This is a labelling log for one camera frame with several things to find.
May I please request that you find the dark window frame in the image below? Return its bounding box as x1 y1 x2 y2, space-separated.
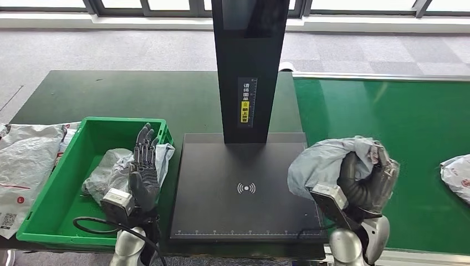
0 0 470 19

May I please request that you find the black cable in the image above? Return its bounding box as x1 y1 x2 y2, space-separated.
73 216 168 266

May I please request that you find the grey mailer parcel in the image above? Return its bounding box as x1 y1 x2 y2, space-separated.
106 143 176 206
81 147 134 204

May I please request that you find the black inbound scanner machine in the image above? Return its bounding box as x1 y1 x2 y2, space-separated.
169 0 328 244

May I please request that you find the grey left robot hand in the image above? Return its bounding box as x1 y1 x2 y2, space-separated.
128 122 161 214

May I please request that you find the white mailer with QR label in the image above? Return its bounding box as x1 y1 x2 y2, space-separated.
0 124 67 239

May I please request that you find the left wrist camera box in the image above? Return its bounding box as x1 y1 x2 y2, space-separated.
101 188 136 224

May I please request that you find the white window sill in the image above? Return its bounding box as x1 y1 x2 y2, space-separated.
0 12 470 34

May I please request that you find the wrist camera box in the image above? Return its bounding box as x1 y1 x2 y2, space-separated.
310 182 362 231
101 188 136 224

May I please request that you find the grey mailer with red print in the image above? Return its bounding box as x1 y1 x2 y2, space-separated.
287 136 386 201

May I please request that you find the white mailer with red edge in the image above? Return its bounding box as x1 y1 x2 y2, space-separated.
55 122 81 162

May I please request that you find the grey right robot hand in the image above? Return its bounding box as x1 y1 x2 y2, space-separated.
338 141 400 218

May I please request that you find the green plastic crate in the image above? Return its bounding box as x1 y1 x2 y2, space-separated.
16 116 175 250

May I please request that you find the green conveyor belt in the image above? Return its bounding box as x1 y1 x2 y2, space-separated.
292 71 470 266

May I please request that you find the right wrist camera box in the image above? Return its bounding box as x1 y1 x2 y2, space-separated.
310 182 362 231

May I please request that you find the white mailer with red stripe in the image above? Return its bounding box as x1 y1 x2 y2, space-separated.
440 154 470 204

